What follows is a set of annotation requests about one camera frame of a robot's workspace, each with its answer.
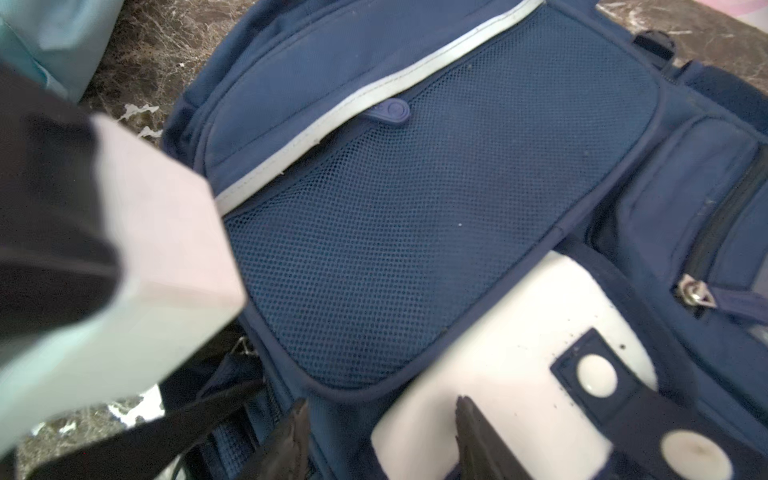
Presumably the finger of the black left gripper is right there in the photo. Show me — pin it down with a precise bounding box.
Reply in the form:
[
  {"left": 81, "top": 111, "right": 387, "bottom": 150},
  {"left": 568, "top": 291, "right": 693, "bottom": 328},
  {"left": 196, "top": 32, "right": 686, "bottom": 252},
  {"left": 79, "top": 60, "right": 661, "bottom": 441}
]
[{"left": 29, "top": 380, "right": 264, "bottom": 479}]

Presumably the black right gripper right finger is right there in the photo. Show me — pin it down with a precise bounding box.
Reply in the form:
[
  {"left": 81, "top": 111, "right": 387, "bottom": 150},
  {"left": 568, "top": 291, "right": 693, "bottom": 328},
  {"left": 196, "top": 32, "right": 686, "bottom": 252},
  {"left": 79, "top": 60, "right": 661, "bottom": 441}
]
[{"left": 455, "top": 396, "right": 532, "bottom": 480}]

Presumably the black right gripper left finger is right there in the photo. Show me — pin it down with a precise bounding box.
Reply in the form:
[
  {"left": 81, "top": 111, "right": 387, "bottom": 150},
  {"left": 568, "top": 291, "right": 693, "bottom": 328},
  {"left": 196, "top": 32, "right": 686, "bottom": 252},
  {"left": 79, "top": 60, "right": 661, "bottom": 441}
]
[{"left": 236, "top": 399, "right": 310, "bottom": 480}]

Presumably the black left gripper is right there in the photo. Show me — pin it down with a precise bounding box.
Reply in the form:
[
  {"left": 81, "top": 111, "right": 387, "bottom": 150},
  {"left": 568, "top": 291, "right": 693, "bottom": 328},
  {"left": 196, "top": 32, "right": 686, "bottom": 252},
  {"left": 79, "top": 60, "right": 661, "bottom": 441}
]
[{"left": 1, "top": 66, "right": 120, "bottom": 349}]

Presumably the teal water bottle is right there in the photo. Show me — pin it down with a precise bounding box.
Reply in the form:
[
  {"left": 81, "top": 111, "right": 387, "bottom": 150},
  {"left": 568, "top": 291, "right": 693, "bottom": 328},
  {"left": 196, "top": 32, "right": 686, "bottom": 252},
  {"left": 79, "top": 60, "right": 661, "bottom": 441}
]
[{"left": 1, "top": 0, "right": 124, "bottom": 103}]

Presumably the navy blue student backpack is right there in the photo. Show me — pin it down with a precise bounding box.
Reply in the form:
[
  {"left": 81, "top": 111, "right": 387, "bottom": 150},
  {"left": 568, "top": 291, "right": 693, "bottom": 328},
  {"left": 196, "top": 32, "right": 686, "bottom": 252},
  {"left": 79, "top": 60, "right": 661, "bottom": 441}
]
[{"left": 161, "top": 1, "right": 767, "bottom": 479}]

